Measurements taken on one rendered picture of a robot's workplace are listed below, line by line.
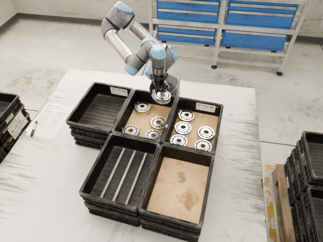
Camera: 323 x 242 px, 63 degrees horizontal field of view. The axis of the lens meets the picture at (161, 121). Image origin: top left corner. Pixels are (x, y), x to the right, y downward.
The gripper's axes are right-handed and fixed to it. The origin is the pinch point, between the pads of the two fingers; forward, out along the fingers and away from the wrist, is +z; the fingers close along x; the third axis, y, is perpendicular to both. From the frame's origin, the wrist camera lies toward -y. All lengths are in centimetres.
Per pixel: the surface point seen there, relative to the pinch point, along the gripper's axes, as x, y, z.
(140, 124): -13.4, 2.5, 16.4
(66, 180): -66, 15, 30
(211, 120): 29.6, 18.8, 16.1
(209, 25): 121, -127, 40
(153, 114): -2.4, -1.9, 16.4
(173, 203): -18, 60, 16
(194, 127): 16.4, 19.5, 16.2
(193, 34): 110, -141, 55
